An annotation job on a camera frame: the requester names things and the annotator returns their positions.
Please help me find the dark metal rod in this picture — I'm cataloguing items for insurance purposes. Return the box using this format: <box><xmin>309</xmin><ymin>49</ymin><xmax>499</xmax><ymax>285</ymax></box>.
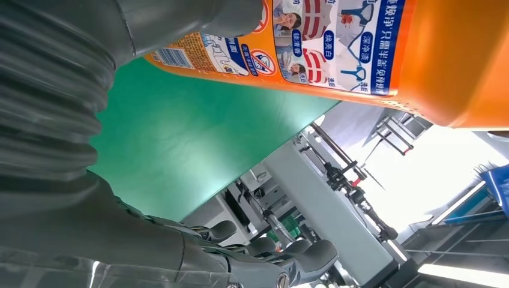
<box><xmin>310</xmin><ymin>123</ymin><xmax>367</xmax><ymax>179</ymax></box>

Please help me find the white ceiling light strip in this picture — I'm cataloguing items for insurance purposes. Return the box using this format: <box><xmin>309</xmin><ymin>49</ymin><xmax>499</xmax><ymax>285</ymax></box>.
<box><xmin>417</xmin><ymin>263</ymin><xmax>509</xmax><ymax>288</ymax></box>

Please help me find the ribbed grey right arm sleeve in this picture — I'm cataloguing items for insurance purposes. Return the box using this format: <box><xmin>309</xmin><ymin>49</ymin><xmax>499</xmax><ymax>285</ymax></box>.
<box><xmin>0</xmin><ymin>0</ymin><xmax>136</xmax><ymax>220</ymax></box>

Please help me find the blue metal frame rail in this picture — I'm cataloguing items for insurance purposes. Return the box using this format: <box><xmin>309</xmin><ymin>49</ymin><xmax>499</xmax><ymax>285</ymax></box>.
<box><xmin>431</xmin><ymin>181</ymin><xmax>509</xmax><ymax>227</ymax></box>

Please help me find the grey metal step rack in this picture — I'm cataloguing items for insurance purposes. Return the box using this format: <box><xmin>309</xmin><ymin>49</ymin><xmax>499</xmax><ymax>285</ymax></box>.
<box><xmin>373</xmin><ymin>116</ymin><xmax>415</xmax><ymax>157</ymax></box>

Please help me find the black clamp rig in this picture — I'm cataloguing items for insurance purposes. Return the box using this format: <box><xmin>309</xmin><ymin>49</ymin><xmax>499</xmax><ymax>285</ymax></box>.
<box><xmin>324</xmin><ymin>161</ymin><xmax>399</xmax><ymax>241</ymax></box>

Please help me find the blue screen panel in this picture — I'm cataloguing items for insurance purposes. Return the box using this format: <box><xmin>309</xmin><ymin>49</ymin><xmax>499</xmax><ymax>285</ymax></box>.
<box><xmin>479</xmin><ymin>164</ymin><xmax>509</xmax><ymax>217</ymax></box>

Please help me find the green table mat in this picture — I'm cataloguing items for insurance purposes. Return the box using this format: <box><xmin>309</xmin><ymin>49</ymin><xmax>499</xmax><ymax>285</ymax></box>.
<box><xmin>88</xmin><ymin>57</ymin><xmax>341</xmax><ymax>223</ymax></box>

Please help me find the white cabinet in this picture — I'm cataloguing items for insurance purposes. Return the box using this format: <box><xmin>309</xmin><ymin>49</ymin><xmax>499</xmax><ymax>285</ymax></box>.
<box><xmin>182</xmin><ymin>194</ymin><xmax>255</xmax><ymax>245</ymax></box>

